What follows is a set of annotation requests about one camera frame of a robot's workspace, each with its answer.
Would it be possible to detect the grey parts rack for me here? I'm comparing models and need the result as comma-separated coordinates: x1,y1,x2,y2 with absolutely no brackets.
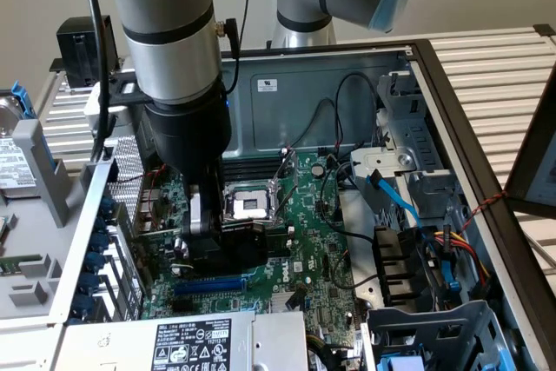
0,117,108,333

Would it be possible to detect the green Dell motherboard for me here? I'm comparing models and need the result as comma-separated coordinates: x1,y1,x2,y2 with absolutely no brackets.
141,149,361,346

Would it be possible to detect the black looped wire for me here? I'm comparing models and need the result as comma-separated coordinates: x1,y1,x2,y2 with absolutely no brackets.
286,98,345,149
334,71,380,149

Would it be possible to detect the red black twisted wire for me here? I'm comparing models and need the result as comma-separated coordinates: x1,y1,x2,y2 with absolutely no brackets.
459,190,510,234

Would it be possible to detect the blue plastic clip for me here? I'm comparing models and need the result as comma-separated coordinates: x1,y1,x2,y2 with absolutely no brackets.
441,257,463,299

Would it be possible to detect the blue plastic disk tray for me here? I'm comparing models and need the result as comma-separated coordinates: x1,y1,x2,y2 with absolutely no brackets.
376,353,426,371

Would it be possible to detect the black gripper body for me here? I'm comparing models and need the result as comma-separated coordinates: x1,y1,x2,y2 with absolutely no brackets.
142,82,234,189

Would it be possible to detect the thin red wire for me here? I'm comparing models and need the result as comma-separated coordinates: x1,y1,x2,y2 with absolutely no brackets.
116,163,169,227

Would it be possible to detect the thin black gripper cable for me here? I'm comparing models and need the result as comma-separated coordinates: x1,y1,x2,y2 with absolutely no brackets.
219,0,256,96

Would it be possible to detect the black RAM slot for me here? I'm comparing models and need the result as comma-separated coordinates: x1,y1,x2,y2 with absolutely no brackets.
222,156,287,171
264,230,295,245
223,167,284,184

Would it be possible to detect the metal disk bay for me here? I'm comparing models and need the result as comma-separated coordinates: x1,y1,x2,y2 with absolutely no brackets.
349,70,462,224

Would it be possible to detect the blue plastic disk carrier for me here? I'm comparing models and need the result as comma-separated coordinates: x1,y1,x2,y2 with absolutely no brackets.
10,79,60,181

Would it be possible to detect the black table end cap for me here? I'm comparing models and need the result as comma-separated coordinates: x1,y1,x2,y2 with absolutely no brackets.
533,23,556,49

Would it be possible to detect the grey perforated drive cage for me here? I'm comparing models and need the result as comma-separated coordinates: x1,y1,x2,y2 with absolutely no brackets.
362,300,513,371

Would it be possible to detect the grey power supply unit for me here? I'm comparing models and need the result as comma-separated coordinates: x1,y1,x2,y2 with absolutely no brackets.
51,309,310,371

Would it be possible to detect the black plastic fan shroud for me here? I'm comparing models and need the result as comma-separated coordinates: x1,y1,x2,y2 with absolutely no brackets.
372,225,440,310

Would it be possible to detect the black wire plug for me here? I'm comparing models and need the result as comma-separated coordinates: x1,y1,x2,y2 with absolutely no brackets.
284,286,308,312

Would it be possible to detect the blue flat SATA wire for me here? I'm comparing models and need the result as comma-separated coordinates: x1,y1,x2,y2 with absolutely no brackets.
367,172,429,237

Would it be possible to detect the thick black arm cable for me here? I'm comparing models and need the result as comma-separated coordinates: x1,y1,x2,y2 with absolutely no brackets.
76,0,112,163

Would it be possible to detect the silver chipset heat sink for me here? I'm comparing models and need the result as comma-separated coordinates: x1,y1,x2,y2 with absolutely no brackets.
270,291,305,314

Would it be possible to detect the CPU chip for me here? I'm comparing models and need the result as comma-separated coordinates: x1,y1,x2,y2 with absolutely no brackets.
0,213,19,257

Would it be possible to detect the black wire over motherboard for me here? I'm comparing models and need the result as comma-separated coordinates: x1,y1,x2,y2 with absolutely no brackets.
321,201,379,245

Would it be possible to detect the black plastic box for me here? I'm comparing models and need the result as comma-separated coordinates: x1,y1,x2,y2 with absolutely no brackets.
49,16,122,90

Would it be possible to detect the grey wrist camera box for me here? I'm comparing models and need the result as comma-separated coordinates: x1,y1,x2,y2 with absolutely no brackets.
83,78,149,144

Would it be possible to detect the yellow red power wire bundle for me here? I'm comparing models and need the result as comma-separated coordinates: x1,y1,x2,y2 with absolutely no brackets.
434,225,495,298

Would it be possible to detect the metal socket cover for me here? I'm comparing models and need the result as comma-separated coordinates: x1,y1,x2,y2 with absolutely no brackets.
271,149,301,198

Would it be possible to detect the green bare RAM stick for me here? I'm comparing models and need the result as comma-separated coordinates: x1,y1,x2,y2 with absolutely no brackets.
0,255,47,276

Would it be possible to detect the green GPU with black fan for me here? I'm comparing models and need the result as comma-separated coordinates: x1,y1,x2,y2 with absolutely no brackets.
129,219,269,279

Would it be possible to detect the open metal PC case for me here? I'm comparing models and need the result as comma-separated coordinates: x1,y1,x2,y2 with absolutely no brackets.
45,38,556,371

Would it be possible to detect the black flat panel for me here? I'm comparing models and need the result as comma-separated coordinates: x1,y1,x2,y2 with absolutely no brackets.
505,78,556,219

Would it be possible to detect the CPU socket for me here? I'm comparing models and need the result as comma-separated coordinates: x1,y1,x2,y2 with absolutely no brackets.
222,182,283,225

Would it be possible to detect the hard disk with label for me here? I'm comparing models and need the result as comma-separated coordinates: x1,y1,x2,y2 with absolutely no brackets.
0,91,41,201

